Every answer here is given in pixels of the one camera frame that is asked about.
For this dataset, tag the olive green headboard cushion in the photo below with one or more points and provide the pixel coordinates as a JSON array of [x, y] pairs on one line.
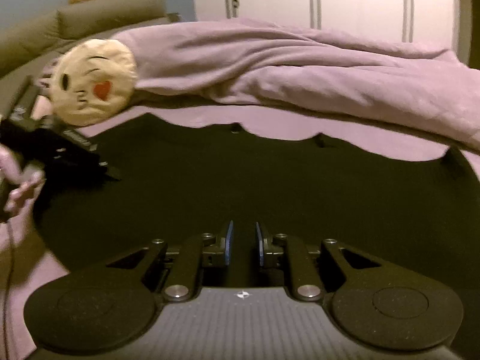
[[27, 47]]

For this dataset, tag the black knit garment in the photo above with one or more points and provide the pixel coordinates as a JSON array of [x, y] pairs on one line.
[[178, 181]]

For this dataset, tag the pink plush toy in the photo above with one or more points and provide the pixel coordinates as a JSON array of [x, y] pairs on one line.
[[43, 106]]

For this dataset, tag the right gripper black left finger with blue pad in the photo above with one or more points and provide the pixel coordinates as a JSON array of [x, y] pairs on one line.
[[109, 304]]

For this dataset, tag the yellow kiss emoji pillow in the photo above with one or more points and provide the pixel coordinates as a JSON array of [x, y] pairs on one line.
[[92, 82]]

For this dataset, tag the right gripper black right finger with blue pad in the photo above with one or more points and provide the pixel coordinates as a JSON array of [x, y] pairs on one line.
[[375, 302]]

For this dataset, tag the white wardrobe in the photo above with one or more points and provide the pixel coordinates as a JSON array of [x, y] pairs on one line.
[[427, 21]]

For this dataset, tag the purple crumpled blanket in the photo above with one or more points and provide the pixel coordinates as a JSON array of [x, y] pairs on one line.
[[249, 62]]

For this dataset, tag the person's left hand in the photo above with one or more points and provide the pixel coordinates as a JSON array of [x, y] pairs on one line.
[[18, 184]]

